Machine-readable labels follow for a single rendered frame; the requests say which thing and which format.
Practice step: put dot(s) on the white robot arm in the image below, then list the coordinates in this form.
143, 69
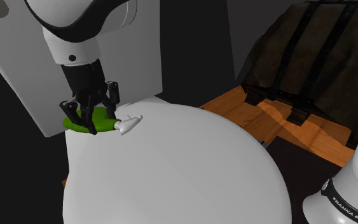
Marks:
73, 46

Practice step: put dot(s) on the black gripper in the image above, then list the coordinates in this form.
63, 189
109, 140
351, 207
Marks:
84, 79

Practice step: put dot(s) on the white bottle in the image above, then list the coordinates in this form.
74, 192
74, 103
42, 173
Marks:
127, 124

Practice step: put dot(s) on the green plate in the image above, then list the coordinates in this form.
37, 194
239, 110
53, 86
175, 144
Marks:
102, 119

